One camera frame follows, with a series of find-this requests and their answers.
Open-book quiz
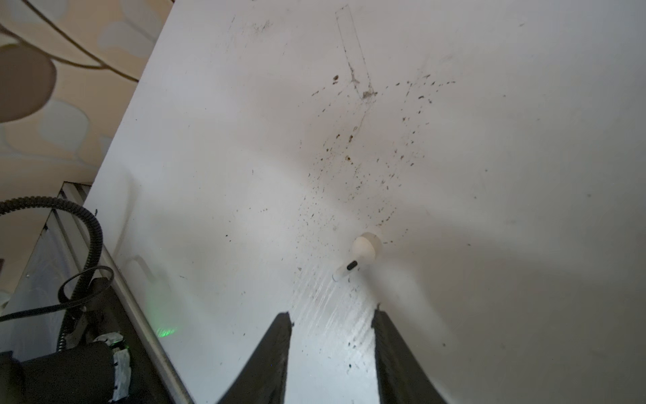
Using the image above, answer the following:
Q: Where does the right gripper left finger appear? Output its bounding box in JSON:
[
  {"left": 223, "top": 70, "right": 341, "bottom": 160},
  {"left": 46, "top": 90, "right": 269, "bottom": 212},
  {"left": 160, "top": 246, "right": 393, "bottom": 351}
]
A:
[{"left": 219, "top": 312, "right": 293, "bottom": 403}]

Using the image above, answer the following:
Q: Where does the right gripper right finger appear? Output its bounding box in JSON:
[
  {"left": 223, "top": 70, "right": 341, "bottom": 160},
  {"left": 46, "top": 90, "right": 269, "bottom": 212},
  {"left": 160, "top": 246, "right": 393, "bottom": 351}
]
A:
[{"left": 371, "top": 307, "right": 446, "bottom": 404}]

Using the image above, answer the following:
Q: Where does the white earbud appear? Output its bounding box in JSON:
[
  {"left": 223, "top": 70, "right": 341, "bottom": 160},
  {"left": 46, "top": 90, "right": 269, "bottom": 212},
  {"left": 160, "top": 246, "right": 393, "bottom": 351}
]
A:
[{"left": 332, "top": 232, "right": 383, "bottom": 282}]

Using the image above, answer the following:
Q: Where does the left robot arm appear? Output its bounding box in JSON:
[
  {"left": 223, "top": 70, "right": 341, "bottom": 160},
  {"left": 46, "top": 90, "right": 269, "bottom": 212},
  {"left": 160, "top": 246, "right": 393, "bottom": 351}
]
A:
[{"left": 1, "top": 196, "right": 152, "bottom": 403}]

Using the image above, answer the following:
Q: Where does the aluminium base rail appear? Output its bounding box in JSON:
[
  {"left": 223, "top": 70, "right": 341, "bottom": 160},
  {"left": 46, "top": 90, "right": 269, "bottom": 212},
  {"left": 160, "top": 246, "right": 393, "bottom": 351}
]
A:
[{"left": 48, "top": 182, "right": 194, "bottom": 403}]

